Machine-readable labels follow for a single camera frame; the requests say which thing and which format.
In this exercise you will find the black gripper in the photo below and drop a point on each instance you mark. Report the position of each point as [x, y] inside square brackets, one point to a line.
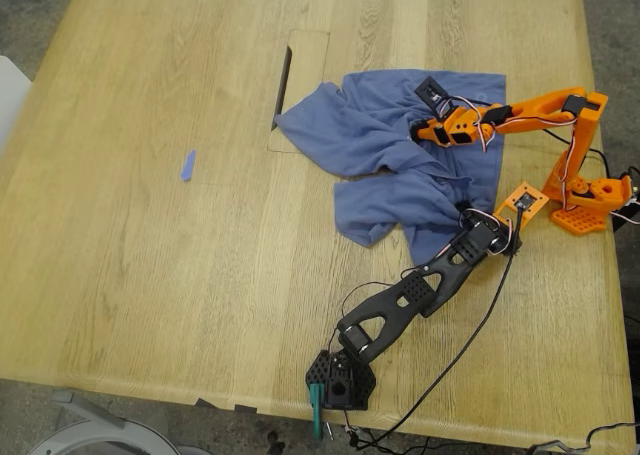
[468, 218]

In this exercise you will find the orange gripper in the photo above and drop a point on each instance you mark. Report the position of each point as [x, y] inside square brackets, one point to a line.
[434, 133]

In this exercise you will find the blue printed T-shirt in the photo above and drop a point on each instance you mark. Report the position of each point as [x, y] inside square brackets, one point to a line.
[375, 125]

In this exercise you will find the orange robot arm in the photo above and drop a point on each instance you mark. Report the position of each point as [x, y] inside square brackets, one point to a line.
[582, 125]

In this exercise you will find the black table clamp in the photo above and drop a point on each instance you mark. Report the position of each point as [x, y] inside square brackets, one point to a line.
[634, 200]

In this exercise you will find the small blue tape piece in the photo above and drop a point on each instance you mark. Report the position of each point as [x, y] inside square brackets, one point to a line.
[188, 167]

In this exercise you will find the green table clamp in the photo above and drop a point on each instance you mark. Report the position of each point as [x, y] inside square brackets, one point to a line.
[316, 415]

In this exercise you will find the white plastic chair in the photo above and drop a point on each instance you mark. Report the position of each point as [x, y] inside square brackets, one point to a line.
[12, 100]

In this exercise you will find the grey metal chair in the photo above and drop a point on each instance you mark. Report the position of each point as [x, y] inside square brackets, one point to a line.
[100, 435]

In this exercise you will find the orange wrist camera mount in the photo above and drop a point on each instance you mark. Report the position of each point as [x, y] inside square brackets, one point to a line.
[507, 207]

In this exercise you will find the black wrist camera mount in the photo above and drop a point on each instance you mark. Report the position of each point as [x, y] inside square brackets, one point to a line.
[431, 91]

